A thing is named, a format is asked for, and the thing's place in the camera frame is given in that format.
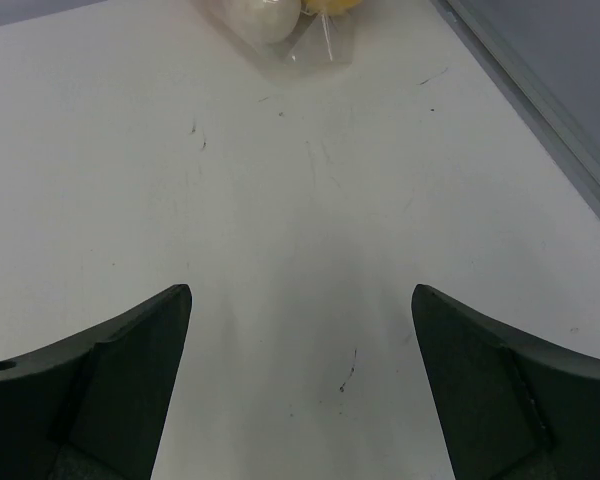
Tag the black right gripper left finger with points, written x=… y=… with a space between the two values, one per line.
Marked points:
x=94 y=405

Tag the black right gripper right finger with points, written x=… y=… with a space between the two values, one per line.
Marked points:
x=511 y=405

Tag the clear zip top bag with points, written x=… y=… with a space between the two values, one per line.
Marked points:
x=318 y=40

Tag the white fake egg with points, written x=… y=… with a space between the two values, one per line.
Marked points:
x=263 y=21

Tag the aluminium frame rail right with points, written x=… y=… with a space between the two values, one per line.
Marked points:
x=546 y=55

